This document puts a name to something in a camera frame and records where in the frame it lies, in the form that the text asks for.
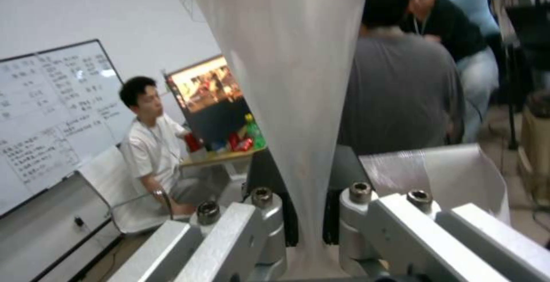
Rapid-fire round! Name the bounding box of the person in black shirt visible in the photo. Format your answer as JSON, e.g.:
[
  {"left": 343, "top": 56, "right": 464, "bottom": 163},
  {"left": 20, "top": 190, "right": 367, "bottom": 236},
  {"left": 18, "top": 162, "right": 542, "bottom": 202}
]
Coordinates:
[{"left": 403, "top": 0, "right": 503, "bottom": 142}]

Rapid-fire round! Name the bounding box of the green plastic bottle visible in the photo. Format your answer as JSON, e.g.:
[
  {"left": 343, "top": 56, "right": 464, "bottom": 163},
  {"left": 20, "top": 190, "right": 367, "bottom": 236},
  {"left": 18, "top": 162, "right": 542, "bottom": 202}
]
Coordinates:
[{"left": 243, "top": 113, "right": 268, "bottom": 150}]

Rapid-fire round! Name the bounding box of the black floor cable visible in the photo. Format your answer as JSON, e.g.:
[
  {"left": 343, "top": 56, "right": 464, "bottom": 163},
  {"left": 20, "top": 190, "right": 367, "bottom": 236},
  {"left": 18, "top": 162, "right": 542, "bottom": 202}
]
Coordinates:
[{"left": 83, "top": 243, "right": 119, "bottom": 275}]

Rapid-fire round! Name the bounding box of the brown cardboard box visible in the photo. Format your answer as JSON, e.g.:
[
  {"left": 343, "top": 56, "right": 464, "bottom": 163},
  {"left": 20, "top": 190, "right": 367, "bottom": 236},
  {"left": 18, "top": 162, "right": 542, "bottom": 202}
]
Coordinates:
[{"left": 516, "top": 90, "right": 550, "bottom": 200}]

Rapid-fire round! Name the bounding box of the thin white plastic delivery bag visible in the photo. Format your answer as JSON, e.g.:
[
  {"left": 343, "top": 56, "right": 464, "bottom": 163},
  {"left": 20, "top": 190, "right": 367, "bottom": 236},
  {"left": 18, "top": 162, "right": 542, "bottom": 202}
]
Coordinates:
[{"left": 162, "top": 0, "right": 511, "bottom": 282}]

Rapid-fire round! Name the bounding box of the whiteboard with black frame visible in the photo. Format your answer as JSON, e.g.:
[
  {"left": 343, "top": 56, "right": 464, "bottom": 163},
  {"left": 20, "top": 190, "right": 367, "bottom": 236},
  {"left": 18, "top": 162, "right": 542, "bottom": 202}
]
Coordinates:
[{"left": 0, "top": 38, "right": 126, "bottom": 219}]

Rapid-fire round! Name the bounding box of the computer monitor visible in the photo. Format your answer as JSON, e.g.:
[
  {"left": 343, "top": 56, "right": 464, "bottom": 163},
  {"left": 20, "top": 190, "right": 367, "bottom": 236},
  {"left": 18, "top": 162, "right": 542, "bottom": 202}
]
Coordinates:
[{"left": 164, "top": 55, "right": 255, "bottom": 153}]

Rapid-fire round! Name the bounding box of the black stand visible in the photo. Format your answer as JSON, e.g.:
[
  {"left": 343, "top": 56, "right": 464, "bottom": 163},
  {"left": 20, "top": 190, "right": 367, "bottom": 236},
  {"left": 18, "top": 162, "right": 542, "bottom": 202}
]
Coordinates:
[{"left": 500, "top": 0, "right": 550, "bottom": 151}]

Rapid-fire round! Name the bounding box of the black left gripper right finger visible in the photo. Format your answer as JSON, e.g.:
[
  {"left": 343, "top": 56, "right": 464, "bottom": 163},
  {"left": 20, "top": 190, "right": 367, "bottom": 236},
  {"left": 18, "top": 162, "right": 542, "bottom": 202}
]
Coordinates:
[{"left": 324, "top": 145, "right": 550, "bottom": 282}]

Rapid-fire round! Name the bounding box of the red can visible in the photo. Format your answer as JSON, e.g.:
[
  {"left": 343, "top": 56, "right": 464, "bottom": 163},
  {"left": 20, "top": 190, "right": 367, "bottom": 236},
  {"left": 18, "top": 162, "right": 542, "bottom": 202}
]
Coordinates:
[{"left": 183, "top": 131, "right": 204, "bottom": 153}]

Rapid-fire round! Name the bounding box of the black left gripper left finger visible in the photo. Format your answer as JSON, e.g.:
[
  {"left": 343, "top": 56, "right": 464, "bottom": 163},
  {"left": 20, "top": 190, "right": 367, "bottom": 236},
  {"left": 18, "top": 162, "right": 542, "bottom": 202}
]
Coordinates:
[{"left": 109, "top": 148, "right": 298, "bottom": 282}]

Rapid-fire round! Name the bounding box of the white panel with black frame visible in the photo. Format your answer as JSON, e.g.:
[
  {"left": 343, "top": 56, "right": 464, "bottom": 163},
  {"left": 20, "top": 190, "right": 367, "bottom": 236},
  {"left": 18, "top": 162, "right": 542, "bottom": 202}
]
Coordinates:
[{"left": 0, "top": 169, "right": 125, "bottom": 282}]

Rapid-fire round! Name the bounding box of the light wooden desk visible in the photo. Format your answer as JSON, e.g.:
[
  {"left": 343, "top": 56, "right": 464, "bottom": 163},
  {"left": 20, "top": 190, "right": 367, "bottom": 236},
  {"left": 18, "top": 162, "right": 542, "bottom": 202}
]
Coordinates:
[{"left": 179, "top": 148, "right": 268, "bottom": 179}]

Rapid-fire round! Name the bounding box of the red snack packet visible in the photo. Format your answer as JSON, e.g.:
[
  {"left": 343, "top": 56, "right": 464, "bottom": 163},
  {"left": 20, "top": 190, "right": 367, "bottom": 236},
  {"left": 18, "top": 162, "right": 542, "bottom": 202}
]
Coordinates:
[{"left": 226, "top": 131, "right": 255, "bottom": 153}]

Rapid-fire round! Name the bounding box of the light blue cushion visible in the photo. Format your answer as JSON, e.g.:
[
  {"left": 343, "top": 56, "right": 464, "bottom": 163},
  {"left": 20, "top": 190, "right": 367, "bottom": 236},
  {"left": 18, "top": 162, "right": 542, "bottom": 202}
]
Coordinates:
[{"left": 439, "top": 0, "right": 503, "bottom": 36}]

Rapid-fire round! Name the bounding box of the white office chair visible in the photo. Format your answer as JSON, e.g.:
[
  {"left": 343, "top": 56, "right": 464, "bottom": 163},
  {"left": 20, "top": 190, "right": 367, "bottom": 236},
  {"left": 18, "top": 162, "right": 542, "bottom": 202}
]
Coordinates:
[{"left": 78, "top": 145, "right": 197, "bottom": 235}]

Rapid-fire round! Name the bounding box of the person in white shirt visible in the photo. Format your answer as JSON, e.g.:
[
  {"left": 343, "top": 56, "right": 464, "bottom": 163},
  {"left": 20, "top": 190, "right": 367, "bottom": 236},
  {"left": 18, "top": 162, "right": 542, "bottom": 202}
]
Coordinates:
[{"left": 118, "top": 75, "right": 204, "bottom": 215}]

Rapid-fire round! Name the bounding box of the person in grey shirt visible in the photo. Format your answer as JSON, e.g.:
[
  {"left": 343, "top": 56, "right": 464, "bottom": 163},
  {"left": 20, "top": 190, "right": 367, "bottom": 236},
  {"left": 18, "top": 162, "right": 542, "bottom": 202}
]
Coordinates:
[{"left": 336, "top": 0, "right": 468, "bottom": 148}]

